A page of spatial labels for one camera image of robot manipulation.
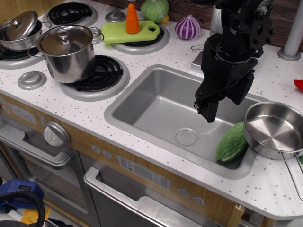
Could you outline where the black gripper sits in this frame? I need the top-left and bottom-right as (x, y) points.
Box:
(195, 34), (258, 123)

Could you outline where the steel frying pan wire handle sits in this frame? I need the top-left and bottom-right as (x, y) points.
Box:
(243, 101), (303, 200)

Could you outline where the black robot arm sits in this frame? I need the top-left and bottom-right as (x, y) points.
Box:
(194, 0), (274, 122)

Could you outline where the grey toy sink basin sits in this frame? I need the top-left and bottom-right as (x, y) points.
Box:
(104, 65), (264, 179)

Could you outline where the green bitter gourd toy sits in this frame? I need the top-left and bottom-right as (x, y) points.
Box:
(216, 122), (247, 162)

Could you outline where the silver toy faucet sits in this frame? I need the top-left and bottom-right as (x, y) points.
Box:
(191, 6), (223, 74)

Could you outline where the red toy pepper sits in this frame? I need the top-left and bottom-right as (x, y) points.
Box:
(294, 79), (303, 92)

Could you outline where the purple striped toy onion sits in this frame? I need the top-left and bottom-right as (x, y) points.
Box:
(175, 15), (202, 40)

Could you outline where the green toy at right edge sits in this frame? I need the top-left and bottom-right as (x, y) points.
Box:
(298, 155), (303, 164)

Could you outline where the back right coil burner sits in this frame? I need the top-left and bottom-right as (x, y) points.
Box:
(111, 24), (170, 55)

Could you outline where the yellow toy behind cabbage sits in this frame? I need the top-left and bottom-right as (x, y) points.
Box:
(160, 15), (169, 24)

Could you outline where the green toy cabbage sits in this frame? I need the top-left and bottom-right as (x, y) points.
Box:
(140, 0), (169, 23)

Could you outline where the front black coil burner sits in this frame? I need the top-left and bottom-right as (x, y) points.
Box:
(60, 55), (130, 102)

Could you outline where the orange toy carrot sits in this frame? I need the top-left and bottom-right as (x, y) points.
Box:
(125, 3), (140, 34)

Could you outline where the green cutting board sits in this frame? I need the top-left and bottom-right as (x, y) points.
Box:
(101, 20), (160, 44)

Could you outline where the grey stove knob back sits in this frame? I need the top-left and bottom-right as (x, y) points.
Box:
(105, 8), (126, 22)

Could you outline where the grey stove knob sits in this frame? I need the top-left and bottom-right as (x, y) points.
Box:
(18, 71), (47, 90)
(105, 8), (126, 22)

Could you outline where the large steel pot with lid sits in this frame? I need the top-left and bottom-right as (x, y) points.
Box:
(35, 25), (98, 84)

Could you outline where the silver oven dial knob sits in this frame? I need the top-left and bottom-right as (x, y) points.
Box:
(43, 121), (71, 147)

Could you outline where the back left coil burner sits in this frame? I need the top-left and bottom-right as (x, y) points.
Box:
(43, 2), (98, 27)

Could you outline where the grey stove knob front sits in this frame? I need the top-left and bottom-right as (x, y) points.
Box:
(18, 71), (47, 90)

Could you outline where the left coil burner under pot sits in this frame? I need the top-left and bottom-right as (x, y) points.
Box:
(0, 46), (44, 70)

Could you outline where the small steel pot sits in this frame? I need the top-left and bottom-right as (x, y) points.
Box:
(0, 19), (52, 52)

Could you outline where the small steel pot lid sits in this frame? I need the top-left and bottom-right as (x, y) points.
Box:
(6, 11), (38, 40)

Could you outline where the yellow cloth on floor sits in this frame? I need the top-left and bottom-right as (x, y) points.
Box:
(20, 207), (51, 225)

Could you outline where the blue object on floor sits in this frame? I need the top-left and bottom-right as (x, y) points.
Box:
(0, 179), (44, 210)

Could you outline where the grey vertical post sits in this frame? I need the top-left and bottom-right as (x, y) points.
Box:
(278, 0), (303, 61)

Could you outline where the dishwasher door with handle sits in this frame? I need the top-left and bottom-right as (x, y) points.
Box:
(81, 151), (234, 227)

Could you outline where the oven door with handle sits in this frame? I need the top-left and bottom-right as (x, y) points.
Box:
(0, 114), (100, 227)

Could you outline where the black hose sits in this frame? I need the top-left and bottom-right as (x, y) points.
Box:
(0, 191), (45, 227)

